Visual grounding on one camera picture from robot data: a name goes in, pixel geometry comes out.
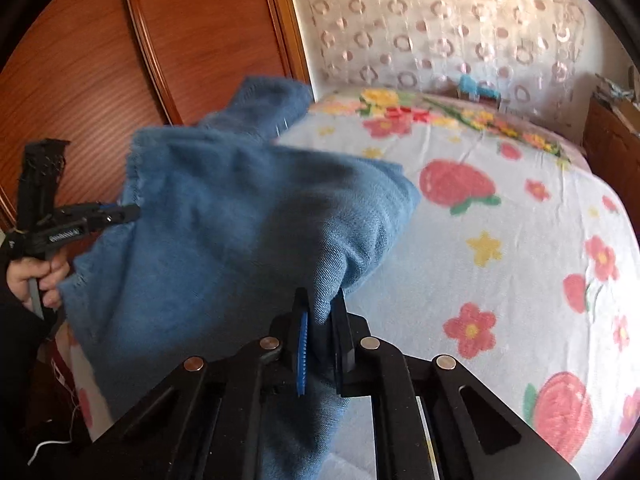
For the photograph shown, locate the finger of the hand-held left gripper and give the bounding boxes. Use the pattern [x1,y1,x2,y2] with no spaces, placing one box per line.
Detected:
[97,202,142,229]

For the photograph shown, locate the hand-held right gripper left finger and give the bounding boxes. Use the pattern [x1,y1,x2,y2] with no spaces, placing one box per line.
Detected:
[74,287,314,480]

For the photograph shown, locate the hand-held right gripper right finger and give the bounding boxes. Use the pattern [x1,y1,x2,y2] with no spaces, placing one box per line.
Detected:
[329,290,582,480]

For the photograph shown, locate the blue denim pants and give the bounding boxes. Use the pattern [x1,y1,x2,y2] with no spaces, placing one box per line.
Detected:
[56,76,422,480]

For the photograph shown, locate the person's left forearm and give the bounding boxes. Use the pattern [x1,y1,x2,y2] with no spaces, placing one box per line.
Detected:
[0,260,60,426]

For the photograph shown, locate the person's left hand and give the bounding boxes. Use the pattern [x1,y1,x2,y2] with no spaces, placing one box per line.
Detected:
[6,247,71,312]

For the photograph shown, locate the wooden wardrobe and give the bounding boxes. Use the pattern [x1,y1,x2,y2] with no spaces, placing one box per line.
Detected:
[0,0,314,241]

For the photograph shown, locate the white blanket with pink flowers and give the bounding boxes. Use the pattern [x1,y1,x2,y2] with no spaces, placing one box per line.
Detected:
[65,87,639,480]

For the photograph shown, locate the beige floral blanket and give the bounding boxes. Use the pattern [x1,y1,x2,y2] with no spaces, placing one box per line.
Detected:
[425,91,592,171]

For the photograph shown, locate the blue toy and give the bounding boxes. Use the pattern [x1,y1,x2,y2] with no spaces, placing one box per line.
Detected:
[456,74,504,108]

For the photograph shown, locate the white curtain with circles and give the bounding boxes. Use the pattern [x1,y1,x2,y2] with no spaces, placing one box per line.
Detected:
[282,0,602,127]

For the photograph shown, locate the wooden dresser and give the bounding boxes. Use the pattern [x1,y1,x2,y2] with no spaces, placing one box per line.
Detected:
[581,95,640,197]

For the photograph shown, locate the clutter of small items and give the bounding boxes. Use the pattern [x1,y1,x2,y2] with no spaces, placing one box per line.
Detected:
[594,66,640,113]

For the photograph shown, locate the white cable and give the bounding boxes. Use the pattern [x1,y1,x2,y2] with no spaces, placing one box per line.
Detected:
[27,400,83,467]

